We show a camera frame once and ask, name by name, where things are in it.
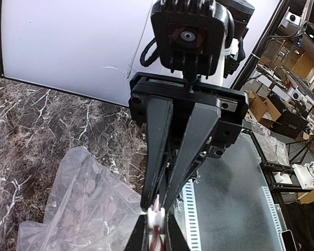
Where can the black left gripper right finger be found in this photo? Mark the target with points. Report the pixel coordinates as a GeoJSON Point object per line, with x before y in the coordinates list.
{"type": "Point", "coordinates": [174, 239]}

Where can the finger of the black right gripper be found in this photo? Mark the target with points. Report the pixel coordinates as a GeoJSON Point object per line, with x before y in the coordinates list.
{"type": "Point", "coordinates": [159, 112]}
{"type": "Point", "coordinates": [201, 123]}

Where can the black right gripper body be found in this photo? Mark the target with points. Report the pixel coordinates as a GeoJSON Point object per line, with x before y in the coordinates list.
{"type": "Point", "coordinates": [232, 103]}

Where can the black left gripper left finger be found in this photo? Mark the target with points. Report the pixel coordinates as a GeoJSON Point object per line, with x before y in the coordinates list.
{"type": "Point", "coordinates": [139, 238]}

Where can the clear dotted zip top bag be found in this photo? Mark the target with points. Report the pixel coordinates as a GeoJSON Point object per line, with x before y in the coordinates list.
{"type": "Point", "coordinates": [88, 209]}

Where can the cardboard boxes in background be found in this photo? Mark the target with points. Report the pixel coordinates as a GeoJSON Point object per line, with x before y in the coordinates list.
{"type": "Point", "coordinates": [263, 110]}

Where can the white slotted cable duct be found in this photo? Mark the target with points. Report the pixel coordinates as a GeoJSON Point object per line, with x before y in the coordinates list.
{"type": "Point", "coordinates": [191, 216]}

